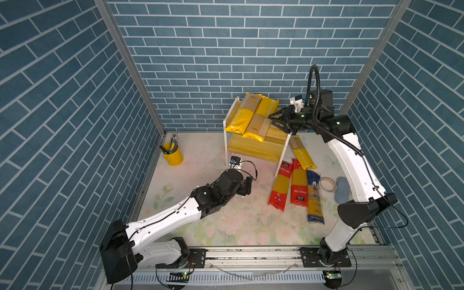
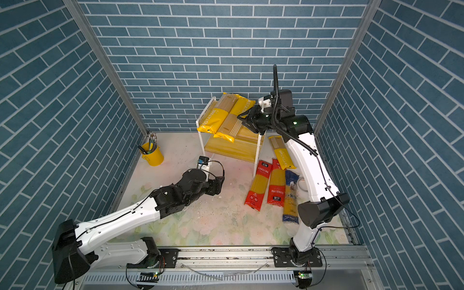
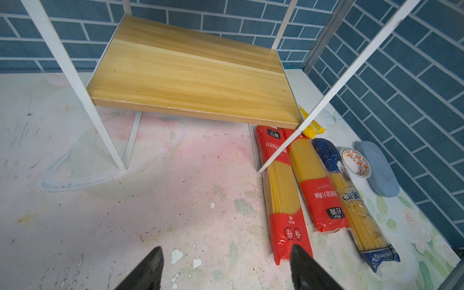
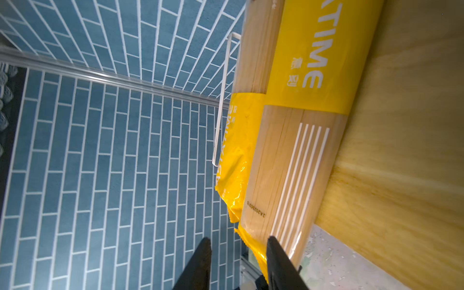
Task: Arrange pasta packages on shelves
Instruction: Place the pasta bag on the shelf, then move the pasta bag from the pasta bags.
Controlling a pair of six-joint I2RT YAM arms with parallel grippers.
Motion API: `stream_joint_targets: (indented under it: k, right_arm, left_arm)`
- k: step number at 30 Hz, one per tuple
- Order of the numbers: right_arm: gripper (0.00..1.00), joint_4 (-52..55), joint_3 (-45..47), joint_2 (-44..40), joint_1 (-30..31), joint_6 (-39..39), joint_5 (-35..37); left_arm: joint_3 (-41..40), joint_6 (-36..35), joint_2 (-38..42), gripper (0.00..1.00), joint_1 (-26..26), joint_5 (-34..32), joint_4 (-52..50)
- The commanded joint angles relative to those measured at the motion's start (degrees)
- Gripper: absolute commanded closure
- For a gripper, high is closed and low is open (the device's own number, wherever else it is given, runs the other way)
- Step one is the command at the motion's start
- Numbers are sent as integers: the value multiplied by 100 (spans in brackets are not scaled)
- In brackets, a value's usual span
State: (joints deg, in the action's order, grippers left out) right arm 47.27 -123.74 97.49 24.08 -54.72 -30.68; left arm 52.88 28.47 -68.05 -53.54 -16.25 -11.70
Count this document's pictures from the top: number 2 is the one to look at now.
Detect pens in cup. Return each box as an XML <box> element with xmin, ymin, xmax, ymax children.
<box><xmin>137</xmin><ymin>133</ymin><xmax>158</xmax><ymax>155</ymax></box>

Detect tape roll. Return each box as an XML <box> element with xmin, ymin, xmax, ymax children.
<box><xmin>297</xmin><ymin>177</ymin><xmax>308</xmax><ymax>192</ymax></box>

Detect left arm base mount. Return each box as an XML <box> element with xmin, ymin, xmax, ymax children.
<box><xmin>126</xmin><ymin>237</ymin><xmax>180</xmax><ymax>271</ymax></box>

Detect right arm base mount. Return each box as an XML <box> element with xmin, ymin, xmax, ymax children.
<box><xmin>271</xmin><ymin>240</ymin><xmax>323</xmax><ymax>268</ymax></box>

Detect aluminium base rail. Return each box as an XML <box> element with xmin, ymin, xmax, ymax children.
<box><xmin>65</xmin><ymin>244</ymin><xmax>383</xmax><ymax>290</ymax></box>

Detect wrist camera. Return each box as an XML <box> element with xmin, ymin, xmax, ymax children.
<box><xmin>197</xmin><ymin>156</ymin><xmax>210</xmax><ymax>169</ymax></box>
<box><xmin>258</xmin><ymin>95</ymin><xmax>273</xmax><ymax>113</ymax></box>

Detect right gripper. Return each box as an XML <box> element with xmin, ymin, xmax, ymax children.
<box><xmin>237</xmin><ymin>108</ymin><xmax>279</xmax><ymax>137</ymax></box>

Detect red spaghetti package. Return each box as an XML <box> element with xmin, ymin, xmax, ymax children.
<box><xmin>267</xmin><ymin>159</ymin><xmax>286</xmax><ymax>207</ymax></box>
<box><xmin>245</xmin><ymin>160</ymin><xmax>272</xmax><ymax>211</ymax></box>

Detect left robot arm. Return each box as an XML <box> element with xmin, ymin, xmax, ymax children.
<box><xmin>51</xmin><ymin>169</ymin><xmax>225</xmax><ymax>284</ymax></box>

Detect blue spaghetti package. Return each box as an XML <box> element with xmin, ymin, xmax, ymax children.
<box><xmin>282</xmin><ymin>170</ymin><xmax>299</xmax><ymax>224</ymax></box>

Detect white wooden two-tier shelf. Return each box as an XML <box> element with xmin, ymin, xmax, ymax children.
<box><xmin>196</xmin><ymin>94</ymin><xmax>263</xmax><ymax>170</ymax></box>

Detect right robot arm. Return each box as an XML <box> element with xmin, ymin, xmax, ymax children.
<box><xmin>238</xmin><ymin>66</ymin><xmax>350</xmax><ymax>258</ymax></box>

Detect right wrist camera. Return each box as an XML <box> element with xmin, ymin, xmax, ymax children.
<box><xmin>258</xmin><ymin>95</ymin><xmax>273</xmax><ymax>113</ymax></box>

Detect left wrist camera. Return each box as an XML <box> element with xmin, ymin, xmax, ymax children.
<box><xmin>197</xmin><ymin>156</ymin><xmax>210</xmax><ymax>169</ymax></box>

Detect yellow pen cup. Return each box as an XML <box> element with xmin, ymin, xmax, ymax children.
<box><xmin>139</xmin><ymin>143</ymin><xmax>164</xmax><ymax>166</ymax></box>

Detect yellow Pastatime pasta package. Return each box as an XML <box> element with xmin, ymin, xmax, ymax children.
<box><xmin>197</xmin><ymin>94</ymin><xmax>241</xmax><ymax>134</ymax></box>

